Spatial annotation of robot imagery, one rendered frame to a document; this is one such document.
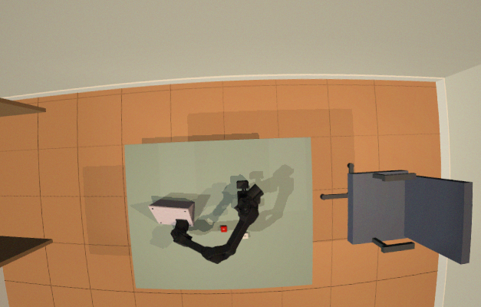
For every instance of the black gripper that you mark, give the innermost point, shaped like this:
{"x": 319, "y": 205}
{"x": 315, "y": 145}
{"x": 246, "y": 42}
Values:
{"x": 242, "y": 184}

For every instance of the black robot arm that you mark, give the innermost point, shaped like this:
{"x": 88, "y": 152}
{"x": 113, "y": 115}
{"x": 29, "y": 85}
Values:
{"x": 248, "y": 207}

